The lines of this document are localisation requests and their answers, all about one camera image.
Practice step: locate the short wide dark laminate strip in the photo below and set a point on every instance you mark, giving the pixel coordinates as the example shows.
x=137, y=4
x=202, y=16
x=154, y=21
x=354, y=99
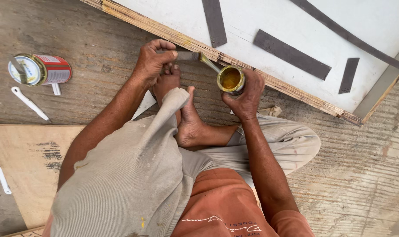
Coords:
x=215, y=23

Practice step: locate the glue-covered applicator stick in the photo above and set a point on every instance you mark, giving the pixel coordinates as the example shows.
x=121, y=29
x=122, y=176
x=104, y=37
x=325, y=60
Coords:
x=208, y=62

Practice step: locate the small white plastic scraper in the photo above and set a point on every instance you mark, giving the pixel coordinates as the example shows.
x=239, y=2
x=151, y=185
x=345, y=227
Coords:
x=4, y=180

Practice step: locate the person's grey trousers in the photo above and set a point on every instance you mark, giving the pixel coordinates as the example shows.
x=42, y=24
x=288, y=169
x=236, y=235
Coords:
x=133, y=177

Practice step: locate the crumpled brown paper scrap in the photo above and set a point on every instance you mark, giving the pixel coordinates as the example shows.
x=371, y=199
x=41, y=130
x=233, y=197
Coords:
x=271, y=111

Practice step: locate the person's right hand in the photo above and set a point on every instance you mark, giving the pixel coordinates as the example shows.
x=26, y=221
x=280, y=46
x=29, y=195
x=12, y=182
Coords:
x=247, y=98

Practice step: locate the person's left hand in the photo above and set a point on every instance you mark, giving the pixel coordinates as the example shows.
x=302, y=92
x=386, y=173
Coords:
x=150, y=64

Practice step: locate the small dark laminate strip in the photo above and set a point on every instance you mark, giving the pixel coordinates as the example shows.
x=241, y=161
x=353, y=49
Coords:
x=349, y=75

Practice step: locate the person's right foot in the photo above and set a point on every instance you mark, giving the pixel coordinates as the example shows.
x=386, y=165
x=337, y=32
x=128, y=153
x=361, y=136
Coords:
x=194, y=125

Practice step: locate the white plastic spatula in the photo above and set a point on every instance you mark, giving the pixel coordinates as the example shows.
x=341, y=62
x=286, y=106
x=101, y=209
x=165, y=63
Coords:
x=29, y=103

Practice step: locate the person's foot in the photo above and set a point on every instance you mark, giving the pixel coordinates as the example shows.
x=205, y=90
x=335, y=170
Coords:
x=194, y=125
x=166, y=85

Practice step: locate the long thin dark laminate strip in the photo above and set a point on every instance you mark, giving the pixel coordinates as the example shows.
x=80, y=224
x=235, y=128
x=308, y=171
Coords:
x=347, y=34

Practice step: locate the printed plywood piece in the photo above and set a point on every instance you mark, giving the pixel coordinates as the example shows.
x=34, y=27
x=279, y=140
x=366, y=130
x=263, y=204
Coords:
x=26, y=232

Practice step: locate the person's orange shirt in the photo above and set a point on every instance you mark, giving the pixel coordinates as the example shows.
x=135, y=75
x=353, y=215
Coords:
x=225, y=207

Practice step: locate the red and white glue can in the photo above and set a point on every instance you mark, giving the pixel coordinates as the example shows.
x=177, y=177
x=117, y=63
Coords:
x=44, y=69

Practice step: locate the bare plywood sheet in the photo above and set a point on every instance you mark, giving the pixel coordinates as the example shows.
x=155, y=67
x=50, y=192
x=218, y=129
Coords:
x=24, y=164

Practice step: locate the small glue tin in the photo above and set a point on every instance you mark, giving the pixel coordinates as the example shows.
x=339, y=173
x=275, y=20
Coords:
x=231, y=80

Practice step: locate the white laminate offcut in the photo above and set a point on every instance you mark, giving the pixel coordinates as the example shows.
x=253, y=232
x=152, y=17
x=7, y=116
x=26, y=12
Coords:
x=146, y=104

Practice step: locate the white laminated plywood panel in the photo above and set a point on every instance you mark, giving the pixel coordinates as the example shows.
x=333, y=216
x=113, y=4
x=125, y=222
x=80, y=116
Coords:
x=285, y=19

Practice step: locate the light grey laminate strip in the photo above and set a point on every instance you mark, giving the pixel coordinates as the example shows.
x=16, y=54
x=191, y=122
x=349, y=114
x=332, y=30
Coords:
x=380, y=85

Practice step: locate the person's left foot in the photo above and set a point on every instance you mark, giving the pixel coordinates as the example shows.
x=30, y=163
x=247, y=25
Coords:
x=166, y=85

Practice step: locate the broad dark laminate strip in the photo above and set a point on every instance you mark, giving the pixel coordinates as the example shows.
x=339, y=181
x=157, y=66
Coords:
x=291, y=54

